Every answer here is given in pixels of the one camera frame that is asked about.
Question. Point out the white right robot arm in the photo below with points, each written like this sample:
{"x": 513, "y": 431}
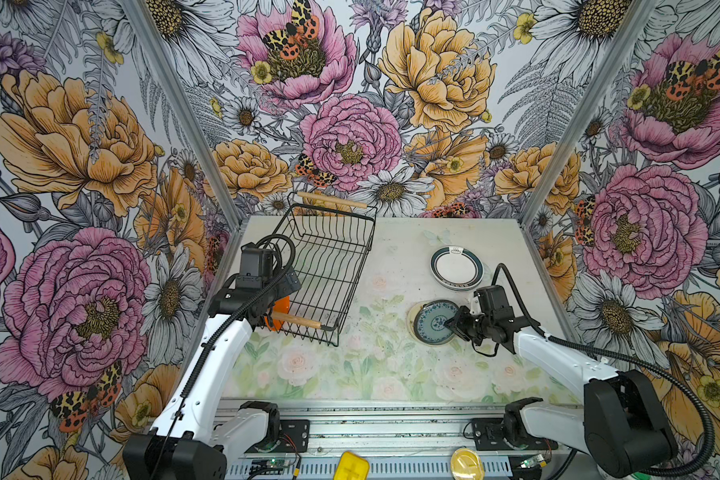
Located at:
{"x": 620, "y": 425}

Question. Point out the round yellow lid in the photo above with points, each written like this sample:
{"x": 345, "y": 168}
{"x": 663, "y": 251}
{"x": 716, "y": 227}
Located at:
{"x": 465, "y": 464}

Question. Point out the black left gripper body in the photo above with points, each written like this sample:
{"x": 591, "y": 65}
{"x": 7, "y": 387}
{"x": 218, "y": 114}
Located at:
{"x": 280, "y": 286}

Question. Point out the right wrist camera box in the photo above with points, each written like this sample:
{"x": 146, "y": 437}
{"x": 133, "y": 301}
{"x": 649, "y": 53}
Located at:
{"x": 493, "y": 302}

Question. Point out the aluminium right corner post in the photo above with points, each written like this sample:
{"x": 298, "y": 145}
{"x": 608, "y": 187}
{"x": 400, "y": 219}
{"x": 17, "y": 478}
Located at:
{"x": 636, "y": 18}

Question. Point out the black wire dish rack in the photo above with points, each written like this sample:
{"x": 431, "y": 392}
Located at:
{"x": 333, "y": 238}

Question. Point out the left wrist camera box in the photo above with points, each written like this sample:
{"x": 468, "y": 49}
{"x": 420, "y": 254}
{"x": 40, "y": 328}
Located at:
{"x": 258, "y": 265}

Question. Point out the orange plate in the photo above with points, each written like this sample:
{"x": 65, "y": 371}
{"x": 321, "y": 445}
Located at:
{"x": 274, "y": 317}

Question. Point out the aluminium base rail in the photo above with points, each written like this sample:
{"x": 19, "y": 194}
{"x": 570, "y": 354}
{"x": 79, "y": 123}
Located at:
{"x": 400, "y": 440}

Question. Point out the yellow plastic block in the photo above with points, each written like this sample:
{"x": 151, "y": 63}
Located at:
{"x": 351, "y": 467}

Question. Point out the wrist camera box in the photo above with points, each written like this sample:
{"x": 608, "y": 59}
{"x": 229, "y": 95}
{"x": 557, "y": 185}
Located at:
{"x": 258, "y": 265}
{"x": 493, "y": 302}

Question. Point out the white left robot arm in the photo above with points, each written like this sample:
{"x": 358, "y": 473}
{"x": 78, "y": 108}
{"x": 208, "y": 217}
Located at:
{"x": 184, "y": 442}

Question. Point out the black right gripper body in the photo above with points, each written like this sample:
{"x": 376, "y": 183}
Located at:
{"x": 481, "y": 330}

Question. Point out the teal patterned plate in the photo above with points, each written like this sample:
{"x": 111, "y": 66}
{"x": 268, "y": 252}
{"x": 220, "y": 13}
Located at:
{"x": 430, "y": 322}

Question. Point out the aluminium corner post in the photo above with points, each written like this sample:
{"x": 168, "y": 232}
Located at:
{"x": 636, "y": 18}
{"x": 161, "y": 63}

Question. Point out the aluminium left corner post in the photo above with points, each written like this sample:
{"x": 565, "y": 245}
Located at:
{"x": 161, "y": 63}

